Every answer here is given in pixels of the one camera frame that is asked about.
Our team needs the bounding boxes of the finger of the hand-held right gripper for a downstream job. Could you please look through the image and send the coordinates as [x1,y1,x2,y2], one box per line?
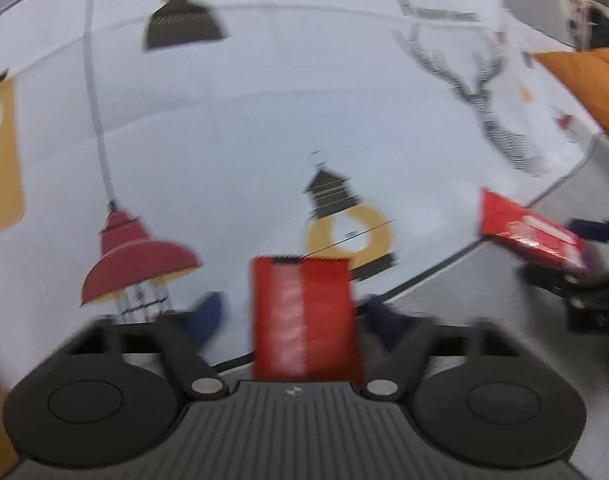
[519,260,609,306]
[567,216,609,247]

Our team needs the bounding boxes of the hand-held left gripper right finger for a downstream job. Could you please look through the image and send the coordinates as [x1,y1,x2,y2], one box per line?
[359,297,540,402]

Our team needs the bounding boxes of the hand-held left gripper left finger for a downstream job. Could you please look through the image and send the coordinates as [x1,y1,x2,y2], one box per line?
[62,291,231,402]

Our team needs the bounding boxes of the red snack packet white print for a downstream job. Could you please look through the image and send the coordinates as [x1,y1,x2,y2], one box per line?
[479,187,594,275]

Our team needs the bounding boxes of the red snack packet dark stripe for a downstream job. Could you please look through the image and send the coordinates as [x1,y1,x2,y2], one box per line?
[252,254,364,383]

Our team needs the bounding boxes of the orange pillow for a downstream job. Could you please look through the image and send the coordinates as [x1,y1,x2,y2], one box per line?
[533,46,609,156]

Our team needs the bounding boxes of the printed grey table cloth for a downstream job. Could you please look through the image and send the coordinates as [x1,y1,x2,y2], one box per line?
[0,0,609,480]

